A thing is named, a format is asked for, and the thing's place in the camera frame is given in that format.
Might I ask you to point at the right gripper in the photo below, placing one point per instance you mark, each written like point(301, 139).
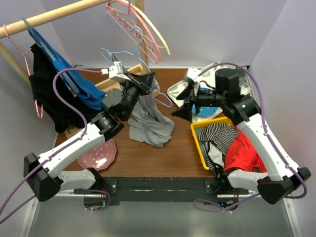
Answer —
point(184, 112)

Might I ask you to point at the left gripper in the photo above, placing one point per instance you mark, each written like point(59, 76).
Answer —
point(145, 84)

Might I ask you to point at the grey tank top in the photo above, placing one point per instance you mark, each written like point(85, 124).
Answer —
point(148, 124)

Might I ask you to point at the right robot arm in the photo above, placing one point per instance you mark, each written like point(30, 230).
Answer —
point(282, 175)

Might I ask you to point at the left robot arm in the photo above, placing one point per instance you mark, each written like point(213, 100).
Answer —
point(45, 173)

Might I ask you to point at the pink plastic hanger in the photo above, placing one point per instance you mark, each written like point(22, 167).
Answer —
point(123, 13)

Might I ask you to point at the blue garment on hanger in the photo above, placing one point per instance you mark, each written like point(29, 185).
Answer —
point(88, 92)

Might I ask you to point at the cream plastic hanger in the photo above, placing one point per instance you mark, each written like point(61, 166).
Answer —
point(155, 34)

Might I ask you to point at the grey blue hanger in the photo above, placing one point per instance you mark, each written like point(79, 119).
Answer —
point(67, 80)

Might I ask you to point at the black garment on hanger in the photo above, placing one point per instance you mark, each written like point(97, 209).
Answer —
point(41, 82)

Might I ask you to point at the blue dotted plate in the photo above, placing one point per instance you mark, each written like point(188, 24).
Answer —
point(205, 111)

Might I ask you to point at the yellow plastic bin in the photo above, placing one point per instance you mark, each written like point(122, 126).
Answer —
point(199, 126)

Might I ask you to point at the floral leaf tray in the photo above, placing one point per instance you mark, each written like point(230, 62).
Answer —
point(209, 77)

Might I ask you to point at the black white striped garment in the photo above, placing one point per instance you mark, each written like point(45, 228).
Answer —
point(216, 139)

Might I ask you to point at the grey cup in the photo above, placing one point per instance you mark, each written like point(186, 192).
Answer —
point(241, 76)

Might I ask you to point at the red garment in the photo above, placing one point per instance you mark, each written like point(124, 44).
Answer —
point(242, 155)

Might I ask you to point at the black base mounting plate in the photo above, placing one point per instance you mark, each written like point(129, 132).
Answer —
point(162, 189)

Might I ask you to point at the pink dotted plate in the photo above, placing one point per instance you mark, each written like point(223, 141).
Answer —
point(99, 157)

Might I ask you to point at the wooden clothes rack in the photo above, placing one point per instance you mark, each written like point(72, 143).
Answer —
point(64, 11)

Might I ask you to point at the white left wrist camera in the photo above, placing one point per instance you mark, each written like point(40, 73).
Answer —
point(115, 72)

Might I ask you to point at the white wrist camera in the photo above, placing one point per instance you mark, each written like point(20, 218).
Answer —
point(115, 72)
point(193, 74)

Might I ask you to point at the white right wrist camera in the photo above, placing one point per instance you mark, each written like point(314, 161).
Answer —
point(193, 74)

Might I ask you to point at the pink wire hanger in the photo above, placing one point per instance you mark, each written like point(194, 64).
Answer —
point(39, 110)

